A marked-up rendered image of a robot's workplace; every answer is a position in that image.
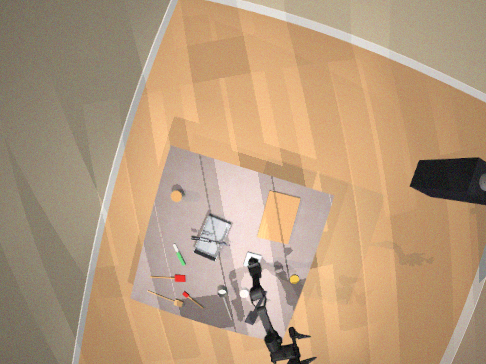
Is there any white short cylinder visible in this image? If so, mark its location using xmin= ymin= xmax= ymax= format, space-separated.
xmin=240 ymin=288 xmax=249 ymax=298

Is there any wooden board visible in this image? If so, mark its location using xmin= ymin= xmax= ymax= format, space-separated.
xmin=257 ymin=191 xmax=300 ymax=244

